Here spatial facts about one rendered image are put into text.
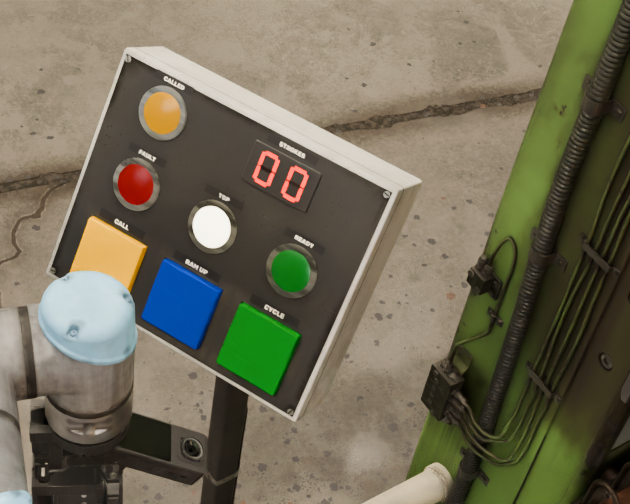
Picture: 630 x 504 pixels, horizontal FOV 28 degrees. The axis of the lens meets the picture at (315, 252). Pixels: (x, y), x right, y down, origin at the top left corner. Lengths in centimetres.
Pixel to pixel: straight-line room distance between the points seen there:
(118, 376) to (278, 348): 32
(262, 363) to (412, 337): 139
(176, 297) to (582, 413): 47
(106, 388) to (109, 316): 7
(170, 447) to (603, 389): 49
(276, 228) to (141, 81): 22
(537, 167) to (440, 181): 172
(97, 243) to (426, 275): 151
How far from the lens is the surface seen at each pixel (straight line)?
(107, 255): 139
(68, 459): 116
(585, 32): 123
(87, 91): 315
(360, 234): 126
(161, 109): 134
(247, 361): 134
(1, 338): 100
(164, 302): 137
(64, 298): 100
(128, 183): 137
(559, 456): 151
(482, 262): 145
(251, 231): 131
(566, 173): 127
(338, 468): 247
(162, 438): 116
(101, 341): 98
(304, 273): 129
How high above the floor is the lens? 205
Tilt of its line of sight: 47 degrees down
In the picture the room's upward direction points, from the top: 11 degrees clockwise
